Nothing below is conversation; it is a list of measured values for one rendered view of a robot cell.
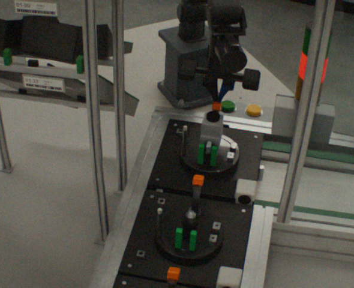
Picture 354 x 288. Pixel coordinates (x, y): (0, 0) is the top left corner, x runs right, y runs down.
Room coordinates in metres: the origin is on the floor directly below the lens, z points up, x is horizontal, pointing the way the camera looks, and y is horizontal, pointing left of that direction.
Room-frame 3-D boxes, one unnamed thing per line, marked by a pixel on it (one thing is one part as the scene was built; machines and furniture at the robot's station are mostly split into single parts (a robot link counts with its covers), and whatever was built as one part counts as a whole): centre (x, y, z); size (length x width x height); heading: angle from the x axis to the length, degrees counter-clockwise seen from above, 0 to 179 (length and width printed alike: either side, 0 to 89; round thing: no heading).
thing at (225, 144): (1.05, -0.07, 0.98); 0.14 x 0.14 x 0.02
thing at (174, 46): (1.45, -0.03, 0.96); 0.15 x 0.15 x 0.20; 29
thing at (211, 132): (1.04, -0.07, 1.06); 0.08 x 0.04 x 0.07; 171
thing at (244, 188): (0.93, -0.15, 0.97); 0.05 x 0.05 x 0.04; 80
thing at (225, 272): (0.79, -0.03, 1.01); 0.24 x 0.24 x 0.13; 80
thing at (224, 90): (1.14, -0.11, 1.09); 0.06 x 0.04 x 0.07; 170
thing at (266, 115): (1.24, -0.19, 0.93); 0.21 x 0.07 x 0.06; 80
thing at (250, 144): (1.05, -0.07, 0.96); 0.24 x 0.24 x 0.02; 80
